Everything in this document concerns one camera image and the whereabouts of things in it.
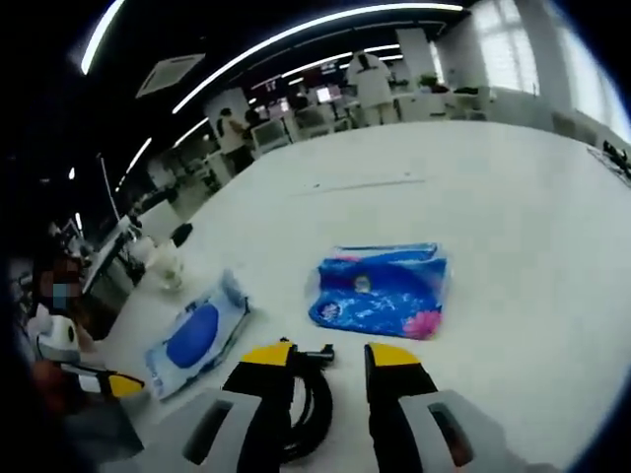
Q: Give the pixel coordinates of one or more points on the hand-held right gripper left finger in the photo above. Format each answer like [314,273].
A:
[266,394]

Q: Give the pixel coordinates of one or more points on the ceiling air vent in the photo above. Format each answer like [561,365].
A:
[170,75]

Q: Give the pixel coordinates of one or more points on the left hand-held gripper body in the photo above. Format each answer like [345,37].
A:
[54,336]

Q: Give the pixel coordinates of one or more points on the white side desk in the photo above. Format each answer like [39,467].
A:
[106,256]

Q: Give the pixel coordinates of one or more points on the large dark monitor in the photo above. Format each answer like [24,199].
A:
[109,189]

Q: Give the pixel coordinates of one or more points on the white paper cup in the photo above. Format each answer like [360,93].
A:
[168,266]

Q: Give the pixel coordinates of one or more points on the potted green plant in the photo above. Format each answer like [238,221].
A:
[428,80]

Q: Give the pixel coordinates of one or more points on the blue tissue pack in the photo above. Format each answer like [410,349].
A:
[379,290]

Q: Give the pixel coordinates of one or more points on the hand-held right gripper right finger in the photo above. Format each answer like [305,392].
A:
[394,394]

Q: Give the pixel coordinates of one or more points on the pale blue wet wipes pack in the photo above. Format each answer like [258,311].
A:
[192,340]

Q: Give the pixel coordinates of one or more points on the long ceiling light strip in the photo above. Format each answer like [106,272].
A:
[305,37]

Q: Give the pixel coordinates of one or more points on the short ceiling light strip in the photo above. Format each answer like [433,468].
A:
[98,37]

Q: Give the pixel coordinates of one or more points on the small black object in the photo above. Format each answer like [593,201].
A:
[182,234]

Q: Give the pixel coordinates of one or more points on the white mesh cart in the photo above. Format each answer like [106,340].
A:
[268,134]

